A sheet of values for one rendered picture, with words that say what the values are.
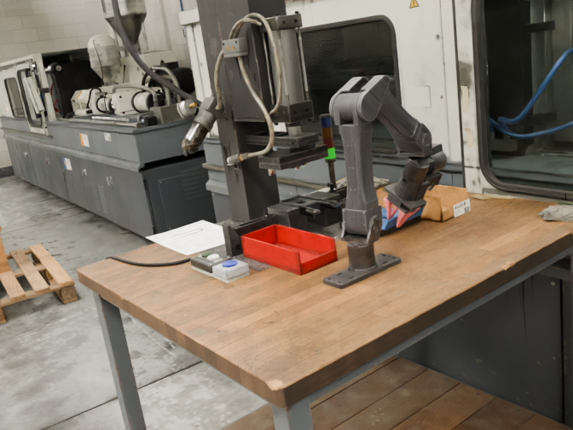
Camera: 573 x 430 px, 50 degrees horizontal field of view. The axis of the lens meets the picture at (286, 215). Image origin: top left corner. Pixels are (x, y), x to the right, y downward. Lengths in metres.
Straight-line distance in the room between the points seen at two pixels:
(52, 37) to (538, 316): 9.74
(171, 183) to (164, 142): 0.33
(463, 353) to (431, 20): 1.20
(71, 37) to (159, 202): 6.55
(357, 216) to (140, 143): 3.51
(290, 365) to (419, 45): 1.42
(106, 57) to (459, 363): 4.55
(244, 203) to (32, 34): 9.17
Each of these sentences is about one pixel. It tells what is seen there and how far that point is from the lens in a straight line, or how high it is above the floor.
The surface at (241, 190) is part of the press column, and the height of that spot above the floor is 1.01.
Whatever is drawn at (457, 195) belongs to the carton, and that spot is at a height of 0.94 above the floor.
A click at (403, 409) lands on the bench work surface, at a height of 0.22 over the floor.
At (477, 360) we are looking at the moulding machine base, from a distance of 2.42.
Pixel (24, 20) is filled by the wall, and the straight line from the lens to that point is 10.96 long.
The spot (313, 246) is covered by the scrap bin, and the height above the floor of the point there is 0.92.
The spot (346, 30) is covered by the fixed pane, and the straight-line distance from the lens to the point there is 2.54.
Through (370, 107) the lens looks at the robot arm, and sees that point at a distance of 1.38.
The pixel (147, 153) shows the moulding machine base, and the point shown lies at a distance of 4.82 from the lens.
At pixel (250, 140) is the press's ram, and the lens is 1.92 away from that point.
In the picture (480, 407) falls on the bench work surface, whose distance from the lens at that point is 2.21.
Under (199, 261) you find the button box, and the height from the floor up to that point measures 0.93.
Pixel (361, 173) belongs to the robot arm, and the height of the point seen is 1.14.
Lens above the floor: 1.44
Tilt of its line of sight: 15 degrees down
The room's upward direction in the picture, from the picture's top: 8 degrees counter-clockwise
